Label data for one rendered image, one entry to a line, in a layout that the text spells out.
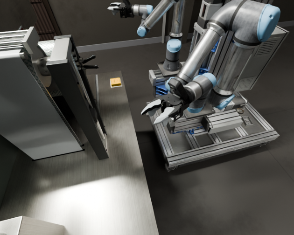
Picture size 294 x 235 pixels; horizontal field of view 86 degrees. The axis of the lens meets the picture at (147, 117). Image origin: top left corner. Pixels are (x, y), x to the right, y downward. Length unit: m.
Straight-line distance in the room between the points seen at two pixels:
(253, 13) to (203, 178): 1.46
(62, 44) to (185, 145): 1.44
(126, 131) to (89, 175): 0.30
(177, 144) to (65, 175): 1.13
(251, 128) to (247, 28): 1.45
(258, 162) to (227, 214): 0.69
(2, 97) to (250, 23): 0.91
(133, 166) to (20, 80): 0.56
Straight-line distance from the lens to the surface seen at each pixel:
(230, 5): 0.86
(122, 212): 0.76
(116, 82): 1.20
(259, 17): 0.80
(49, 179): 0.91
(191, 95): 0.63
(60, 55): 0.49
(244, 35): 0.83
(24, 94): 0.64
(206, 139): 1.80
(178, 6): 1.45
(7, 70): 0.60
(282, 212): 2.07
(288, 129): 2.70
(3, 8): 1.40
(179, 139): 1.72
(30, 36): 0.59
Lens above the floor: 1.65
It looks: 51 degrees down
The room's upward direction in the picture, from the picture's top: straight up
